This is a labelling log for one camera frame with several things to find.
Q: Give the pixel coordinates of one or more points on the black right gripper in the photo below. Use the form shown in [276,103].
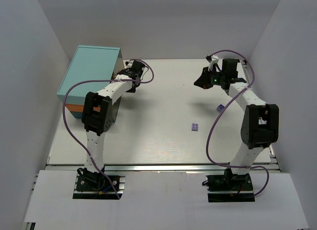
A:
[208,78]

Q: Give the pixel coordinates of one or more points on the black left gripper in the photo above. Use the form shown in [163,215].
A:
[127,72]

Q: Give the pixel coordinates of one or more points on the purple lego brick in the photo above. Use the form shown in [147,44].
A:
[220,108]

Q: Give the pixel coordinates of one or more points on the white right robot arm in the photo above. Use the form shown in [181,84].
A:
[260,123]

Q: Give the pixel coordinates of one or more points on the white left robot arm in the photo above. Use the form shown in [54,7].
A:
[99,114]

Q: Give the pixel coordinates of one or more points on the purple lego plate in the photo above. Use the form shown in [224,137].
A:
[194,127]

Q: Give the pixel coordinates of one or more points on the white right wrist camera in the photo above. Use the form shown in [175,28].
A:
[212,59]

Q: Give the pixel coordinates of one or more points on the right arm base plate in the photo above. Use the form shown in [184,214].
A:
[222,190]

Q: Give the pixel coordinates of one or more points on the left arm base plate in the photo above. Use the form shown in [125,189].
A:
[87,190]

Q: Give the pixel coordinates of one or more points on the aluminium rail front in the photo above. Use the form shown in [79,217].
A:
[182,168]

